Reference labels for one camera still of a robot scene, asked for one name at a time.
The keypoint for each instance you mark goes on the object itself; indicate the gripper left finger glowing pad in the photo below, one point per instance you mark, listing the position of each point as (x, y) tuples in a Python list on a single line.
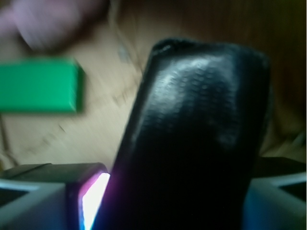
[(52, 196)]

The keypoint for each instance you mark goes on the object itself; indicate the brown paper bag tray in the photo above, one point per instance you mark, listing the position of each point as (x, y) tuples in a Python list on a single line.
[(114, 50)]

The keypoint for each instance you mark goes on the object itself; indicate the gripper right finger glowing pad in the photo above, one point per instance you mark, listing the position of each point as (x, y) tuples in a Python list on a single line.
[(277, 196)]

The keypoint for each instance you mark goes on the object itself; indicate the black box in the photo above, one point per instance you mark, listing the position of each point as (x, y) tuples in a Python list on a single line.
[(186, 157)]

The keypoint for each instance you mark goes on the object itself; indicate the green box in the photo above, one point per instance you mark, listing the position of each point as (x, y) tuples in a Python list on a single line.
[(41, 85)]

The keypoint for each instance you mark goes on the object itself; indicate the pink plush toy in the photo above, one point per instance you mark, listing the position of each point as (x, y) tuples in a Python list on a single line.
[(47, 24)]

